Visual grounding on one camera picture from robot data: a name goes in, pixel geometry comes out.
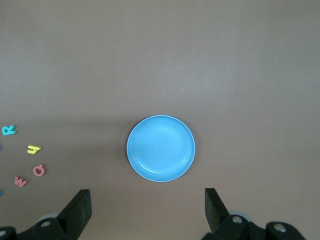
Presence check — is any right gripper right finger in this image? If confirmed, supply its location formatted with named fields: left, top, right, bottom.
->
left=202, top=187, right=253, bottom=240

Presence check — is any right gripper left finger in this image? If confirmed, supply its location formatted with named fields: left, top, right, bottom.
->
left=24, top=189, right=93, bottom=240

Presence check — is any red foam letter Q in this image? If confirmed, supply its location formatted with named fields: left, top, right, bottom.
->
left=32, top=163, right=47, bottom=178

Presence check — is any yellow foam lowercase y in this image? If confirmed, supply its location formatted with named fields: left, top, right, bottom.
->
left=26, top=145, right=42, bottom=155

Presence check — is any teal foam letter R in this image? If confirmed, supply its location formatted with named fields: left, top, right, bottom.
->
left=1, top=124, right=17, bottom=136

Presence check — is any red foam lowercase w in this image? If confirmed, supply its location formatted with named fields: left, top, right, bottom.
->
left=13, top=175, right=29, bottom=188

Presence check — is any blue plate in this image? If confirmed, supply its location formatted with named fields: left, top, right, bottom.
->
left=126, top=114, right=196, bottom=183

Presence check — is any brown table cover sheet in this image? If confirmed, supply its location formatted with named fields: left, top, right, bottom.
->
left=0, top=0, right=320, bottom=240

